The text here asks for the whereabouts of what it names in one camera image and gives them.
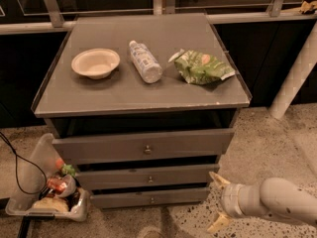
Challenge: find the clear plastic water bottle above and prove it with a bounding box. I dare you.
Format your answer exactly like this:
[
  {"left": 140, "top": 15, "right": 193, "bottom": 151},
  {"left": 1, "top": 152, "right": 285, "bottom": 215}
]
[{"left": 129, "top": 41, "right": 162, "bottom": 83}]

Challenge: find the green orange toy vegetable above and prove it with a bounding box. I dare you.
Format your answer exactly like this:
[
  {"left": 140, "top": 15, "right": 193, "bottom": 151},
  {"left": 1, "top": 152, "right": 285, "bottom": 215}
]
[{"left": 55, "top": 158, "right": 75, "bottom": 177}]

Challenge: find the metal railing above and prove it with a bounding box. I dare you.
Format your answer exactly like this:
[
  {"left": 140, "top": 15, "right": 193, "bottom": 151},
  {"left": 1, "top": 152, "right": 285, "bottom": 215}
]
[{"left": 0, "top": 0, "right": 317, "bottom": 35}]

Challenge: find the red snack package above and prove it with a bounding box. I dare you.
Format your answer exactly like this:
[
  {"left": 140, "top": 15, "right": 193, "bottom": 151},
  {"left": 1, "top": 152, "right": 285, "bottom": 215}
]
[{"left": 47, "top": 178, "right": 67, "bottom": 194}]

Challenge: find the grey bottom drawer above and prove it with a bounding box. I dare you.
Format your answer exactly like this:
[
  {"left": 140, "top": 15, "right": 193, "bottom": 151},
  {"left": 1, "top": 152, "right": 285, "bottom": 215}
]
[{"left": 90, "top": 187, "right": 209, "bottom": 209}]

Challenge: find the yellow object on ledge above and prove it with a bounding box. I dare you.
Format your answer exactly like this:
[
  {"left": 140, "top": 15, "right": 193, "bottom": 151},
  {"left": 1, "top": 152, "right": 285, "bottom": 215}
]
[{"left": 300, "top": 1, "right": 317, "bottom": 14}]

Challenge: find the clear plastic bin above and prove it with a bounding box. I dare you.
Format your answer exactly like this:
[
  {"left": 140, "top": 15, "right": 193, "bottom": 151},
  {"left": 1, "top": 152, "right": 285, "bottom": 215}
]
[{"left": 5, "top": 133, "right": 88, "bottom": 221}]

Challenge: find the black cable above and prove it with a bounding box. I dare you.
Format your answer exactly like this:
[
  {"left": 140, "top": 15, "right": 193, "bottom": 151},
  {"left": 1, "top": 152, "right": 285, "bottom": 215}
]
[{"left": 0, "top": 131, "right": 49, "bottom": 195}]

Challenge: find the grey middle drawer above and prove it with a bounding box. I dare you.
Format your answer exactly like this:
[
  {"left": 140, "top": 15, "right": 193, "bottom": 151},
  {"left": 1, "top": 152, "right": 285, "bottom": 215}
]
[{"left": 76, "top": 164, "right": 219, "bottom": 190}]

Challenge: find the white paper bowl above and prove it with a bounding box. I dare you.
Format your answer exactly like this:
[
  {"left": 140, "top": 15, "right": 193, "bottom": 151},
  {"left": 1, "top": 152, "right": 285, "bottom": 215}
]
[{"left": 71, "top": 49, "right": 120, "bottom": 79}]

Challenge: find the beige bread item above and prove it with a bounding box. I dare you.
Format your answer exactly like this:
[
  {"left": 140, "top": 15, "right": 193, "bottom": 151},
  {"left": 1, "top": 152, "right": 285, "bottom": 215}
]
[{"left": 33, "top": 197, "right": 69, "bottom": 212}]

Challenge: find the grey drawer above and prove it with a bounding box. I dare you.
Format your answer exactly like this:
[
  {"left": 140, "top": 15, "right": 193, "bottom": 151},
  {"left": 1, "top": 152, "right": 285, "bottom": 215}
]
[
  {"left": 76, "top": 164, "right": 219, "bottom": 190},
  {"left": 53, "top": 129, "right": 234, "bottom": 165},
  {"left": 90, "top": 187, "right": 209, "bottom": 209}
]

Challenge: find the grey top drawer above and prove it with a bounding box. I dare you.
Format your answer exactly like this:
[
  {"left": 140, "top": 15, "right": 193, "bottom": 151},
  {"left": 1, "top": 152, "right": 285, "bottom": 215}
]
[{"left": 53, "top": 129, "right": 234, "bottom": 165}]

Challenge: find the white diagonal pole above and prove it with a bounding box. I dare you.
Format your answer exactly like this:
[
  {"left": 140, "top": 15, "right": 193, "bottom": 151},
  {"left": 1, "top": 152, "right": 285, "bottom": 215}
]
[{"left": 268, "top": 23, "right": 317, "bottom": 119}]

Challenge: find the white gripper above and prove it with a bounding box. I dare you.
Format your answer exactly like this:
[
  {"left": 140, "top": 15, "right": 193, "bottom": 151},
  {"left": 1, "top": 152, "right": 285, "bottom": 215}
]
[{"left": 207, "top": 172, "right": 245, "bottom": 233}]

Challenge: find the green chip bag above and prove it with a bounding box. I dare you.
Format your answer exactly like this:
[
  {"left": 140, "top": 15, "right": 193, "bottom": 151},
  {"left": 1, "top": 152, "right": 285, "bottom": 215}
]
[{"left": 168, "top": 50, "right": 236, "bottom": 85}]

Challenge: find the grey drawer cabinet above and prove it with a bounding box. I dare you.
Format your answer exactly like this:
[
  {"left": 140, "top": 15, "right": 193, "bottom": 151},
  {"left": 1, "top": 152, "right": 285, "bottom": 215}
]
[{"left": 33, "top": 14, "right": 251, "bottom": 196}]

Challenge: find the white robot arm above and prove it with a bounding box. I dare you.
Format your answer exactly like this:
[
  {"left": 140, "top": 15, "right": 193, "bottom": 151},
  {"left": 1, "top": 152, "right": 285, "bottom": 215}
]
[{"left": 207, "top": 172, "right": 317, "bottom": 233}]

